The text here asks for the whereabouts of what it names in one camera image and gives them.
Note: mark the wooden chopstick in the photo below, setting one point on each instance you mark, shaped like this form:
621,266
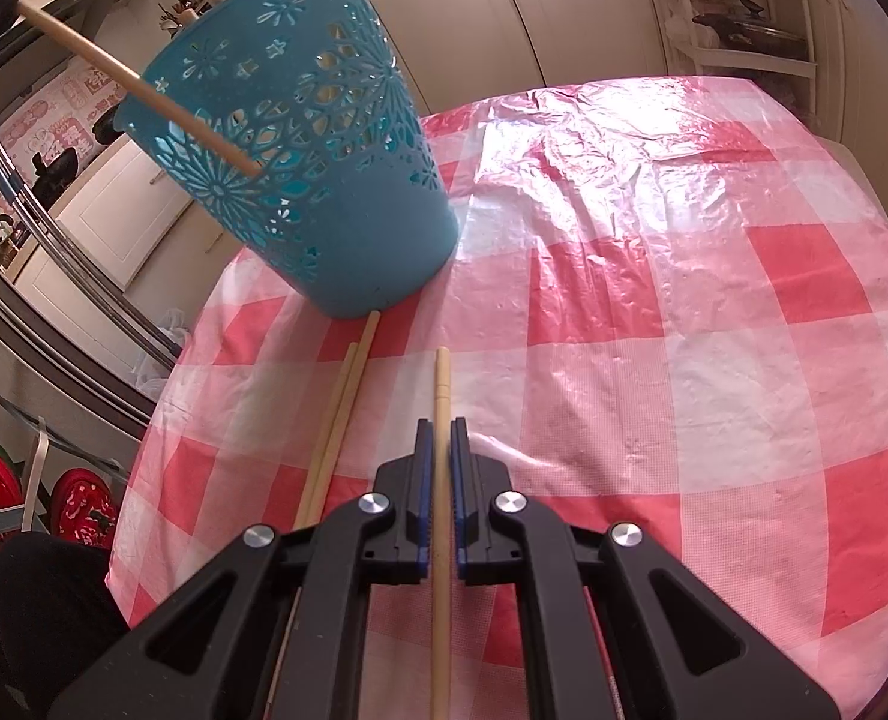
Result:
136,87
441,541
329,462
326,426

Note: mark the white rolling storage cart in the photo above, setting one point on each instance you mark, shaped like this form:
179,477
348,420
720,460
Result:
695,50

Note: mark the steel pot in cart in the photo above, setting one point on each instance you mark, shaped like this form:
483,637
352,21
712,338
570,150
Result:
751,32

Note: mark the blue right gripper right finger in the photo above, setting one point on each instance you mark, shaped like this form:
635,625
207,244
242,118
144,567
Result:
464,498

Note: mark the teal perforated plastic basket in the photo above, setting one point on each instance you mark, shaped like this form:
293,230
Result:
349,207

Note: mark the pink checkered plastic tablecloth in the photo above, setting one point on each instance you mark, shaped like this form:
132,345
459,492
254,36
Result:
668,305

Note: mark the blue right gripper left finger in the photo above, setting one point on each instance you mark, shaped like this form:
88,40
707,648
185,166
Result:
421,496

